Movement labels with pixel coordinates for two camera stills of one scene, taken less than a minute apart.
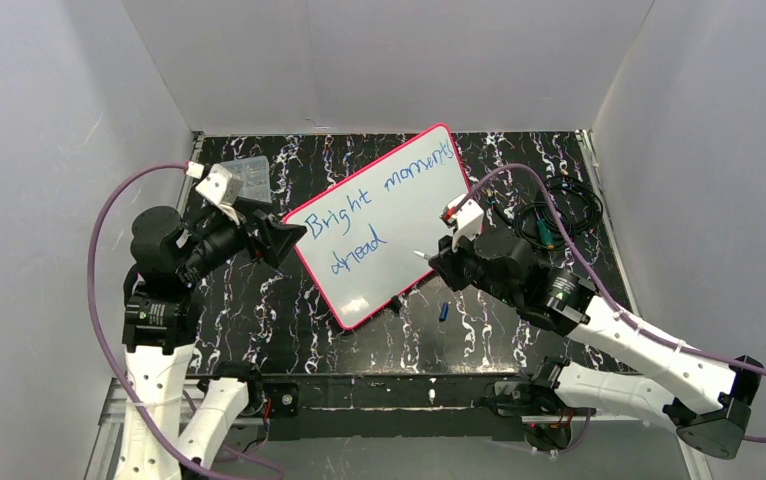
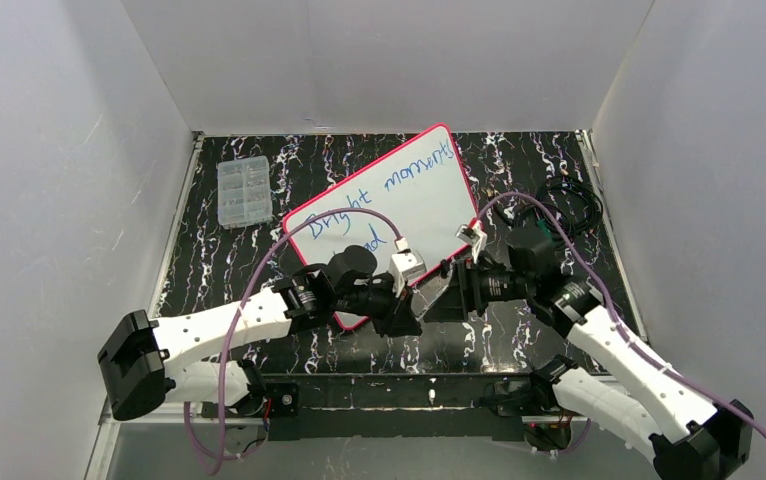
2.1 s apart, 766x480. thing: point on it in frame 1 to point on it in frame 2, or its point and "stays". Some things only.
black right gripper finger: x=456 y=269 to x=452 y=303
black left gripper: x=254 y=233 to x=392 y=303
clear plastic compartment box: x=255 y=173 stays
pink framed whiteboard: x=361 y=236 stays
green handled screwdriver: x=545 y=232 stays
